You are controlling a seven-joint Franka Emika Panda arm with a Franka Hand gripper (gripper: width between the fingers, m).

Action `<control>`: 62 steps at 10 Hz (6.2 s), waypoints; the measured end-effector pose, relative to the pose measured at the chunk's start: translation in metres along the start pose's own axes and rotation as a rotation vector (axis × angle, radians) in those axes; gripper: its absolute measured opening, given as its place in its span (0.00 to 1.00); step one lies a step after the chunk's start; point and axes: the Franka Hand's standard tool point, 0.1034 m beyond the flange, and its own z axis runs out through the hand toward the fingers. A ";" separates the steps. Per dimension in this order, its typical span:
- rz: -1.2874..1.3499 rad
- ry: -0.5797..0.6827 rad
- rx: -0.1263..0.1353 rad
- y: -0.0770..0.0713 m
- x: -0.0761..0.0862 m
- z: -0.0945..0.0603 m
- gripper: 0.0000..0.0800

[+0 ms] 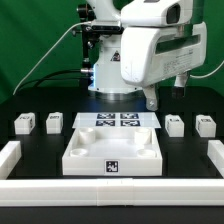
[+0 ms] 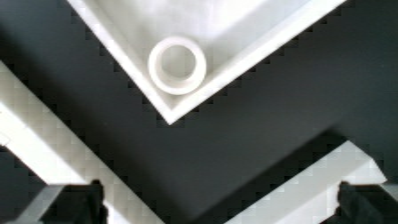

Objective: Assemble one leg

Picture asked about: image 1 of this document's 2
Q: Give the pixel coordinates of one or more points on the white right wall block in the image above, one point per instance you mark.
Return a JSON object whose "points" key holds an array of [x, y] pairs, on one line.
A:
{"points": [[216, 154]]}

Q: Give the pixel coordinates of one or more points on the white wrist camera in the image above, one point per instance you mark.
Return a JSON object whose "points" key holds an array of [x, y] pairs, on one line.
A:
{"points": [[157, 13]]}

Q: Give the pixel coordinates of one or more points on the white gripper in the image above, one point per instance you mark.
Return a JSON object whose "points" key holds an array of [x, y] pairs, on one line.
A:
{"points": [[150, 55]]}

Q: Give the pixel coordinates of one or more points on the white wall block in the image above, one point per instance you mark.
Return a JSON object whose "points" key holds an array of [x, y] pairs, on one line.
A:
{"points": [[9, 157], [216, 154]]}

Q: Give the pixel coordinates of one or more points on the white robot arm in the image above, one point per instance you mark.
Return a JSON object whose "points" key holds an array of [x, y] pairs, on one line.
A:
{"points": [[102, 30]]}

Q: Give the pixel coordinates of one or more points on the white square tabletop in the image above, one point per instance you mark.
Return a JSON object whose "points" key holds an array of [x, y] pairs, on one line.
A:
{"points": [[113, 151]]}

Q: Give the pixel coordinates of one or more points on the white front wall rail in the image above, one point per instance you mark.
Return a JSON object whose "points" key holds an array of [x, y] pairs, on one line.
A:
{"points": [[112, 192]]}

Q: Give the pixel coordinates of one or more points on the white sheet with tags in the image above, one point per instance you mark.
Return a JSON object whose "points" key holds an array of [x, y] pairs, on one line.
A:
{"points": [[117, 119]]}

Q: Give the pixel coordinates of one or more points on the white left wall block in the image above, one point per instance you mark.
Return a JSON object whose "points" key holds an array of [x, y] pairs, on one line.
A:
{"points": [[9, 157]]}

